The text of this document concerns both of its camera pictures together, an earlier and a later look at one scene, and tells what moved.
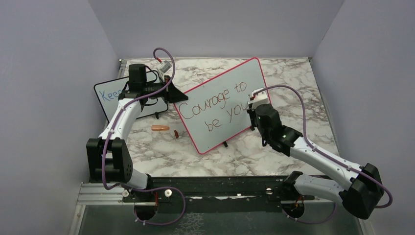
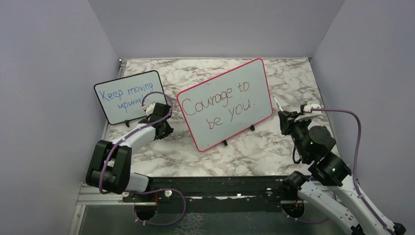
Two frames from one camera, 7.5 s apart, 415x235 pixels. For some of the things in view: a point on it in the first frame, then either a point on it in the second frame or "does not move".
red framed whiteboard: (218, 110) does not move
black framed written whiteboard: (107, 93) does not move
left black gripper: (171, 94) → (168, 129)
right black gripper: (252, 113) → (288, 119)
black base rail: (215, 194) does not move
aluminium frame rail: (96, 194) does not move
